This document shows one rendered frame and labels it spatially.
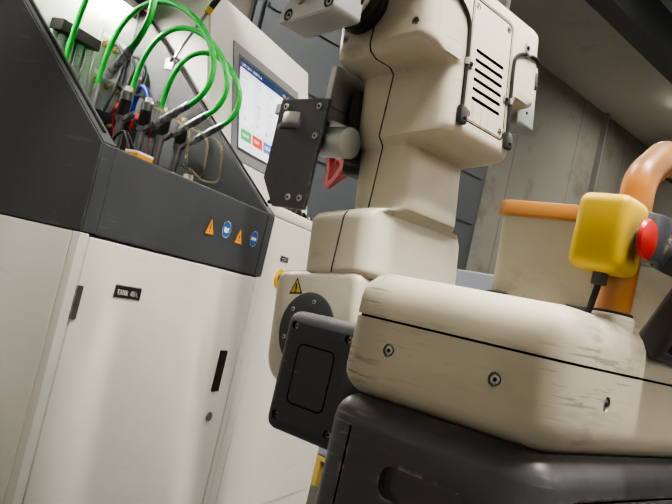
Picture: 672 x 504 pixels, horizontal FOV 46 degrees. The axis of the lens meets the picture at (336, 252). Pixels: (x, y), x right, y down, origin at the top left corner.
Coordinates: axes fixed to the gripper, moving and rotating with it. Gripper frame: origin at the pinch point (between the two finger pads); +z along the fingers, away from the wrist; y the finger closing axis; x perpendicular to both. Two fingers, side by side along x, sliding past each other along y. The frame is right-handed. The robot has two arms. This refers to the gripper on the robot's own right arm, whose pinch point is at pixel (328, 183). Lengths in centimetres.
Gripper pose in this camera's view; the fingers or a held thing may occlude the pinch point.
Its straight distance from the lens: 156.5
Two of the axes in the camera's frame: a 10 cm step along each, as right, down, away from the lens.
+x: 5.3, 5.5, -6.5
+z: -5.2, 8.1, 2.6
